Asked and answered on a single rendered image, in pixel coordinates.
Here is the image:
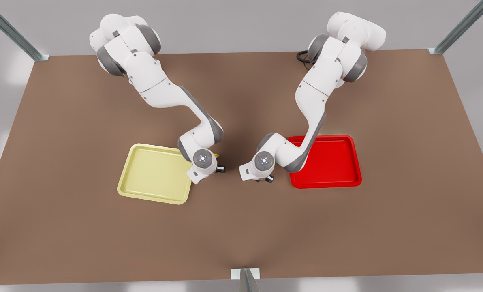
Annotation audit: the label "yellow tray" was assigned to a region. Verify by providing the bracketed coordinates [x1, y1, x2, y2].
[117, 143, 194, 205]

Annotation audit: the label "red tray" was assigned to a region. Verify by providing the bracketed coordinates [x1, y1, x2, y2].
[286, 135, 363, 189]

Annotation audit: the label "silver frame post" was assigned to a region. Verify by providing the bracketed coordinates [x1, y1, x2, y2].
[427, 0, 483, 55]
[0, 0, 50, 62]
[231, 268, 261, 292]

